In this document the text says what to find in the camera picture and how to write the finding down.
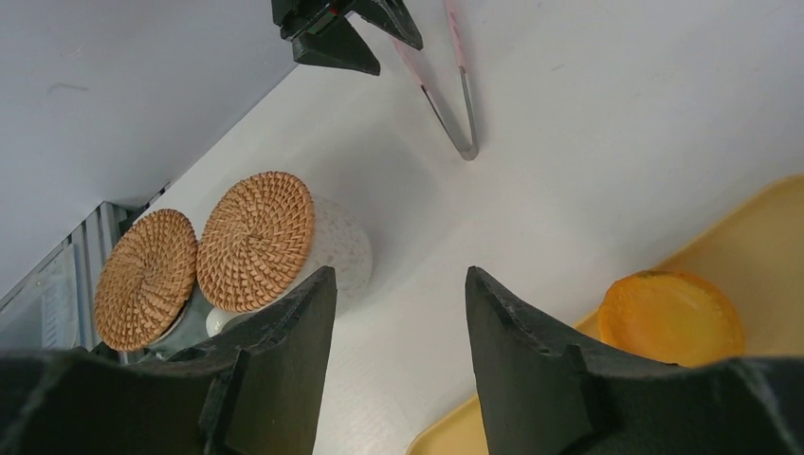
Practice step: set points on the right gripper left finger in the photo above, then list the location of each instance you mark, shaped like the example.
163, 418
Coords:
254, 389

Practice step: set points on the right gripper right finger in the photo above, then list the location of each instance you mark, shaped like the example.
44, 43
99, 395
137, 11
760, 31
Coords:
545, 388

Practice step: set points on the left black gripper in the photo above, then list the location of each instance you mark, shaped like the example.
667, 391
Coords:
321, 36

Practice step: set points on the pink handled metal tongs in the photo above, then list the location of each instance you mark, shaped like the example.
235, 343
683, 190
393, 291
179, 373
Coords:
447, 87

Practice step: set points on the orange round tart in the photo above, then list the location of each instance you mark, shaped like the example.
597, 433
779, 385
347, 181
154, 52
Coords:
672, 317

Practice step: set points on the grey mug with rattan lid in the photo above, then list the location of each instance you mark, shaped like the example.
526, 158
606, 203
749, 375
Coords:
147, 296

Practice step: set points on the yellow serving tray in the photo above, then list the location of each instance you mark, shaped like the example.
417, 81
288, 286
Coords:
754, 255

